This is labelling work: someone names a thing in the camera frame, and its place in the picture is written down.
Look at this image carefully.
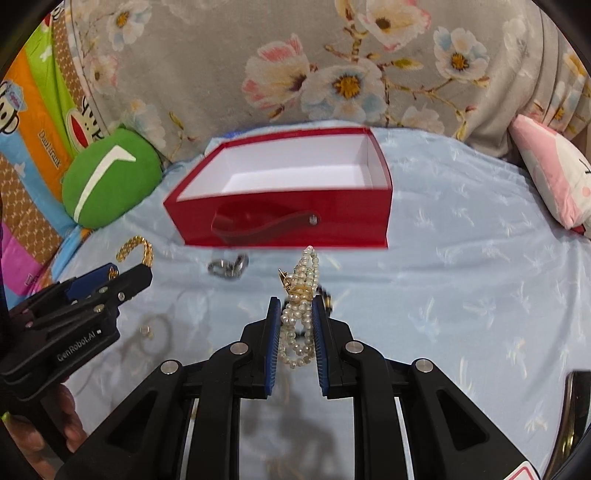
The pink plush pillow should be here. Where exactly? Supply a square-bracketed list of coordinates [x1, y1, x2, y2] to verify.
[508, 113, 591, 238]

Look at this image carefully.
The light blue bed sheet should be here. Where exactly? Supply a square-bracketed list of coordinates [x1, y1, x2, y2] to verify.
[46, 121, 591, 480]

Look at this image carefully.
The colourful cartoon printed blanket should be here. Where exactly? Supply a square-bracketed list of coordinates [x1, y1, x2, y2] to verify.
[0, 9, 116, 305]

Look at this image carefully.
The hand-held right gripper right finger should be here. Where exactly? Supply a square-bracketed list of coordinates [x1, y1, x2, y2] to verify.
[311, 296, 543, 480]

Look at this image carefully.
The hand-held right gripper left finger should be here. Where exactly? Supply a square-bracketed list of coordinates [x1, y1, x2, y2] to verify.
[55, 298, 282, 480]

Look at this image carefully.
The person's left hand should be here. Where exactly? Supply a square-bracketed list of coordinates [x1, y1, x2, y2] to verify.
[0, 382, 89, 480]

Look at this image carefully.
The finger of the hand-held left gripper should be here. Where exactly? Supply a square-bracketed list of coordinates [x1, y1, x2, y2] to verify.
[64, 263, 121, 302]
[93, 266, 154, 311]

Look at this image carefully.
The grey floral blanket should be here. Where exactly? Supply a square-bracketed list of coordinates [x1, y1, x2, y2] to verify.
[51, 0, 591, 164]

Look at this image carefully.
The silver wristwatch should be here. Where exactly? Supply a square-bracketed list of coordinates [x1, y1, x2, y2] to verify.
[207, 254, 250, 280]

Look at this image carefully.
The thin gold chain necklace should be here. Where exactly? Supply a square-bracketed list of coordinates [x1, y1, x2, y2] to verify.
[117, 314, 172, 365]

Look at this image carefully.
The green round pillow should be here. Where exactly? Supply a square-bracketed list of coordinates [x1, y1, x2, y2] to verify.
[61, 127, 163, 229]

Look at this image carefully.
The gold wristwatch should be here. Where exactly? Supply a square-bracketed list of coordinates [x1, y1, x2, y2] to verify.
[115, 236, 154, 268]

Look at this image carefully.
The white pearl necklace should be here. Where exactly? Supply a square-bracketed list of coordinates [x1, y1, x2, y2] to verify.
[277, 246, 321, 370]

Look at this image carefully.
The red cardboard box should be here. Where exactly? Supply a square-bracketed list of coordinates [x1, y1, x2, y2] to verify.
[163, 127, 394, 250]

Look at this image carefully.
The curved shiny metal rail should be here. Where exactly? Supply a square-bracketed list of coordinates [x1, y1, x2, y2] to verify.
[551, 369, 590, 467]

